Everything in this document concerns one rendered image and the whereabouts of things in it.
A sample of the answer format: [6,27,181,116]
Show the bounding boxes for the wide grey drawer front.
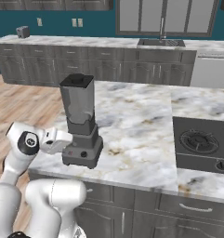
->
[156,192,224,223]

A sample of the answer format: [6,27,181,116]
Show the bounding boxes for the grey wall cupboard run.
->
[0,0,114,12]

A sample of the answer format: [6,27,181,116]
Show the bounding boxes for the grey blender with jar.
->
[59,73,104,170]

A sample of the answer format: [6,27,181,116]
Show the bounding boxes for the silver drawer handle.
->
[178,203,214,214]

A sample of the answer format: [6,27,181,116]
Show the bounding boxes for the grey base cupboard run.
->
[0,42,198,87]

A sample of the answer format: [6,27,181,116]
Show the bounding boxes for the grey framed window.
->
[115,0,220,38]

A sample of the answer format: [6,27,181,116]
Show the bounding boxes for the grey cupboard door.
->
[74,205,135,238]
[132,211,224,238]

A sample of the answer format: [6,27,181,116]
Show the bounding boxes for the white dishwasher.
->
[190,55,224,89]

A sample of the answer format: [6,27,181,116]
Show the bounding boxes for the black hob knob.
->
[215,160,224,172]

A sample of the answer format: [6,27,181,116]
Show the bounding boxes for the grey toaster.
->
[16,25,31,39]

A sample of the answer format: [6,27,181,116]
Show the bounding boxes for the silver door handle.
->
[120,211,126,235]

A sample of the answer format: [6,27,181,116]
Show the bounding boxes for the steel tap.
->
[159,17,167,41]

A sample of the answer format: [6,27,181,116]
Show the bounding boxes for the black gas hob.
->
[172,116,224,177]

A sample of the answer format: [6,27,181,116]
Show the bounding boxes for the steel sink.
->
[137,38,186,48]

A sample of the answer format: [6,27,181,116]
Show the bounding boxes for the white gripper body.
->
[50,127,75,155]

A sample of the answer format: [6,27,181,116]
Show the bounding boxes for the small grey drawer front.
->
[112,185,137,209]
[84,181,114,203]

